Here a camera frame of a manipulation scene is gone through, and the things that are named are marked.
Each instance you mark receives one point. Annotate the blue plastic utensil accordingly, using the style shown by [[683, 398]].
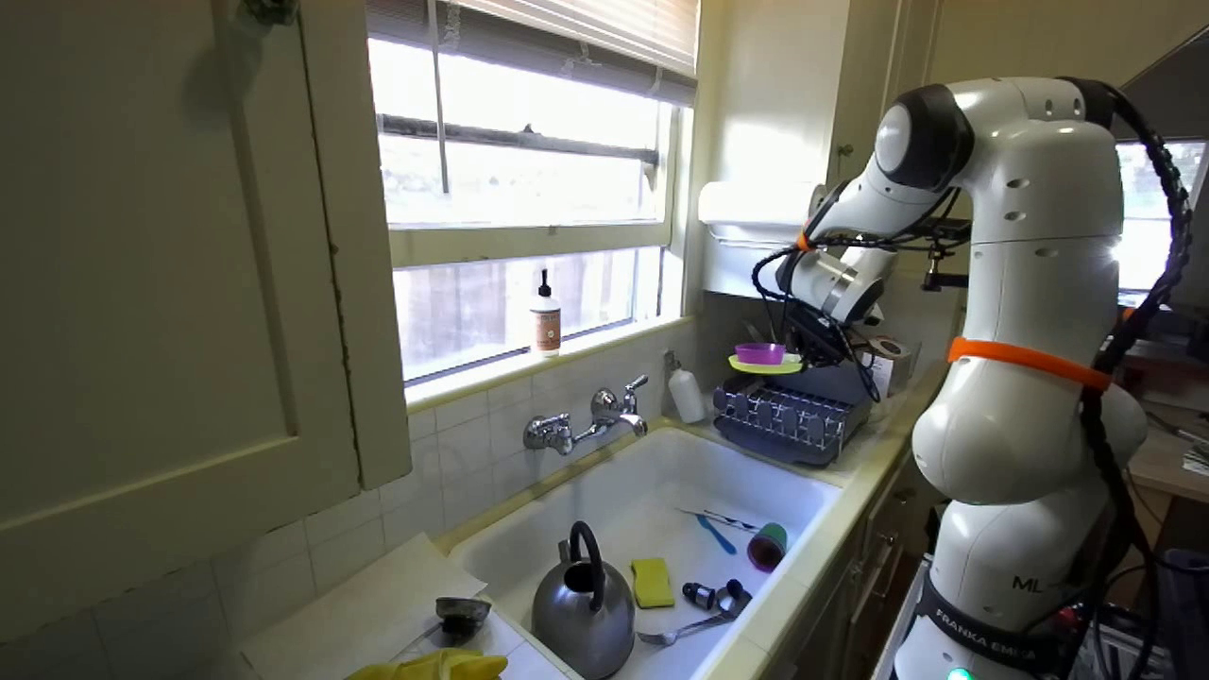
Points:
[[718, 533]]

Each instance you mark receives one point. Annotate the white cabinet door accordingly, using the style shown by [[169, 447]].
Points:
[[152, 251]]

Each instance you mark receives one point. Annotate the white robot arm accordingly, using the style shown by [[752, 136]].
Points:
[[1035, 229]]

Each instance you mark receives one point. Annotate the purple bowl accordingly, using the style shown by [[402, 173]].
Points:
[[759, 352]]

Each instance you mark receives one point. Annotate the cream window frame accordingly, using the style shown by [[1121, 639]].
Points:
[[531, 245]]

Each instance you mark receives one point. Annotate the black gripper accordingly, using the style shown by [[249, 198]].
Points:
[[833, 338]]

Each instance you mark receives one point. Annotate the dark dish drying rack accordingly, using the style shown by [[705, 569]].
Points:
[[780, 430]]

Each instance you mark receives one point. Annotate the cream window blinds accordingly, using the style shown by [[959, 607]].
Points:
[[590, 23]]

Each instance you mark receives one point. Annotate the pump bottle with orange liquid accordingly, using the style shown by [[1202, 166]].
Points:
[[546, 325]]

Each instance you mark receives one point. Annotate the green cup with purple inside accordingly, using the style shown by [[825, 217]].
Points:
[[766, 551]]

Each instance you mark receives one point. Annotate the small black metal gadget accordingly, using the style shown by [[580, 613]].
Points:
[[698, 593]]

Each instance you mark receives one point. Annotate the yellow cloth on counter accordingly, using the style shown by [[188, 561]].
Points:
[[439, 668]]

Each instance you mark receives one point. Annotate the white soap dispenser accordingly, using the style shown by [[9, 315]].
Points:
[[684, 398]]

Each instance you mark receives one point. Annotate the yellow plate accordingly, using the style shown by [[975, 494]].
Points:
[[775, 367]]

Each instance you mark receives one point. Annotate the white kitchen sink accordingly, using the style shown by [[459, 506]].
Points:
[[654, 494]]

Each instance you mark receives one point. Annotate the chrome wall faucet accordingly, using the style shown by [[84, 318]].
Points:
[[616, 411]]

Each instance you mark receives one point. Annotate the yellow sponge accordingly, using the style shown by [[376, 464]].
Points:
[[652, 585]]

